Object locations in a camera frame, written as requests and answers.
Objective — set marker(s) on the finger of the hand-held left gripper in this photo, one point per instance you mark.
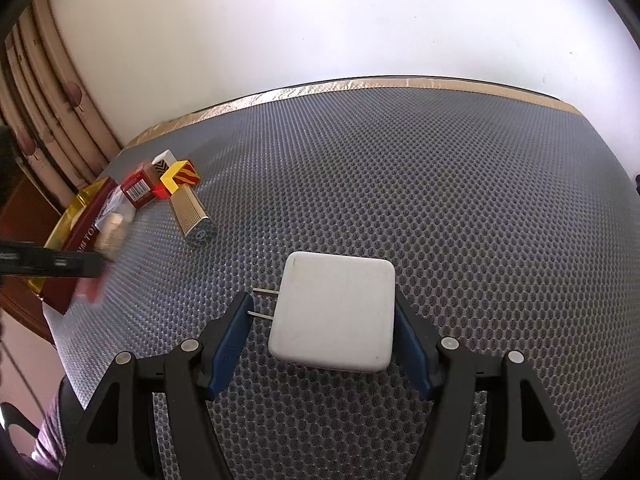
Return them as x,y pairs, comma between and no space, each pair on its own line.
45,260

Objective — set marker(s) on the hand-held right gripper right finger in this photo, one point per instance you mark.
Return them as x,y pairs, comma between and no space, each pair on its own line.
412,350

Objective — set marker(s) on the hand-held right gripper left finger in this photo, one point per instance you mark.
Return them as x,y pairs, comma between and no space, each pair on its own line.
232,340

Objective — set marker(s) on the dark red gold-lined box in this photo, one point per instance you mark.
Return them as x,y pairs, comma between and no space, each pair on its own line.
82,225

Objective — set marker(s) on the red and white small pack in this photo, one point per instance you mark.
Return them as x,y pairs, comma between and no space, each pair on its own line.
92,287

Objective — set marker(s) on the white power adapter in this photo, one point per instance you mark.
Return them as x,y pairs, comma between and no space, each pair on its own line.
332,310

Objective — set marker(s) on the white box with zigzag print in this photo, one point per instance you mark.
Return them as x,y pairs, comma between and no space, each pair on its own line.
164,160

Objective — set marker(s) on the brown wooden furniture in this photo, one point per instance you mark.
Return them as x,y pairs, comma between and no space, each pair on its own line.
25,210

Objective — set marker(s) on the small beige box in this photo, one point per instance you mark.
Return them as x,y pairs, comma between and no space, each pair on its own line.
116,220

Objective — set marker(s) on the red box with white label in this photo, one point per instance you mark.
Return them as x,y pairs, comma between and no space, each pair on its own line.
137,185

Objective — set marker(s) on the red rectangular block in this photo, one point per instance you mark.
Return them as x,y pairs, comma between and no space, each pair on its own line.
161,192

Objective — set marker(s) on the gold ribbed box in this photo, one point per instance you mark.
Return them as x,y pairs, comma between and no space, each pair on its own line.
190,210

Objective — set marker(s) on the yellow red striped box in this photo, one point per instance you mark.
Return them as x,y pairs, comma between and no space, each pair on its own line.
185,172

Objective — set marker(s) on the grey mesh mat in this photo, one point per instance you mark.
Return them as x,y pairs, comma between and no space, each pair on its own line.
400,185

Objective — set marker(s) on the person's purple clothing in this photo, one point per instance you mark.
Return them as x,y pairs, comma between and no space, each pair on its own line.
55,430

